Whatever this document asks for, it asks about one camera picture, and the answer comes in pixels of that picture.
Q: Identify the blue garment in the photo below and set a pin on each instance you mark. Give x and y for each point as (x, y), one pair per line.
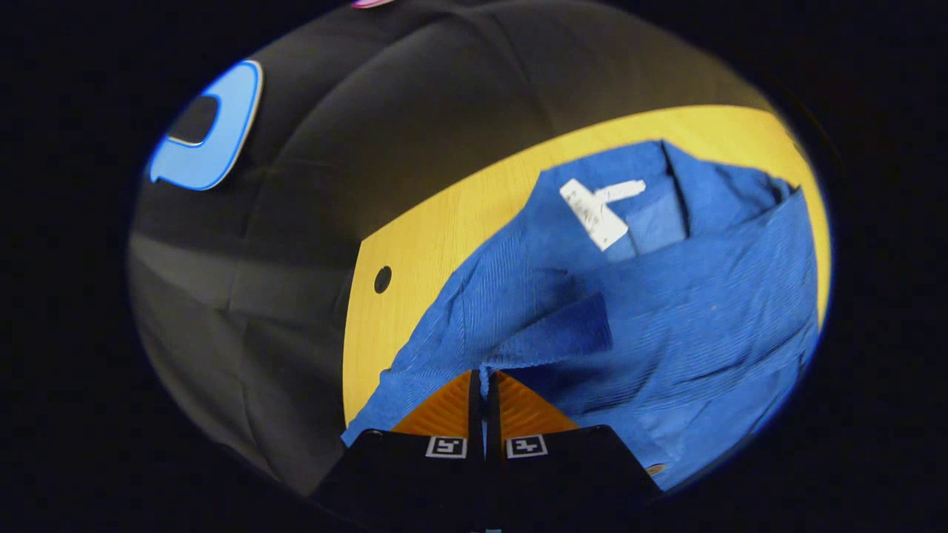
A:
(666, 311)

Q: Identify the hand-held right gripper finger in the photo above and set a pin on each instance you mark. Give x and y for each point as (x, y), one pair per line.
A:
(475, 414)
(493, 414)

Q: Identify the black backdrop cloth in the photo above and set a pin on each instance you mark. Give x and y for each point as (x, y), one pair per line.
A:
(333, 148)

